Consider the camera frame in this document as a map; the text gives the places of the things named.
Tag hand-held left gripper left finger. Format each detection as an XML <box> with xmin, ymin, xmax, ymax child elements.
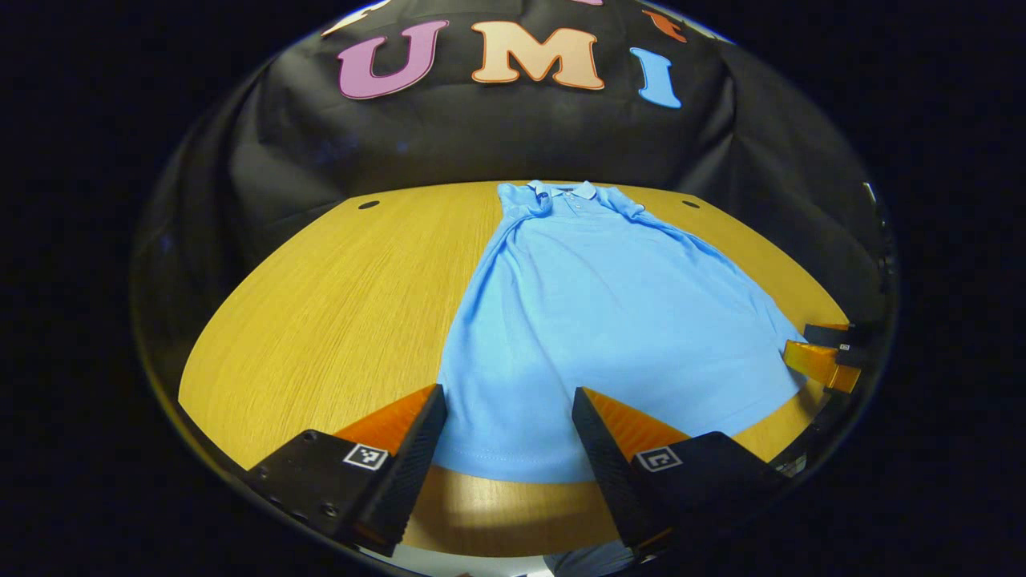
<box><xmin>240</xmin><ymin>383</ymin><xmax>450</xmax><ymax>559</ymax></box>

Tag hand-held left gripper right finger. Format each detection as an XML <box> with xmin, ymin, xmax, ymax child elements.
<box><xmin>571</xmin><ymin>387</ymin><xmax>790</xmax><ymax>562</ymax></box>

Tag light blue T-shirt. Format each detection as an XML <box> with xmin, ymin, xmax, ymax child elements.
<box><xmin>437</xmin><ymin>180</ymin><xmax>806</xmax><ymax>484</ymax></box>

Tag person's clothing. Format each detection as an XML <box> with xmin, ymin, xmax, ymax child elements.
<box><xmin>545</xmin><ymin>541</ymin><xmax>638</xmax><ymax>577</ymax></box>

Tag black backdrop cloth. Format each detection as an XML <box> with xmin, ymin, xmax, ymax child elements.
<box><xmin>132</xmin><ymin>0</ymin><xmax>891</xmax><ymax>321</ymax></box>

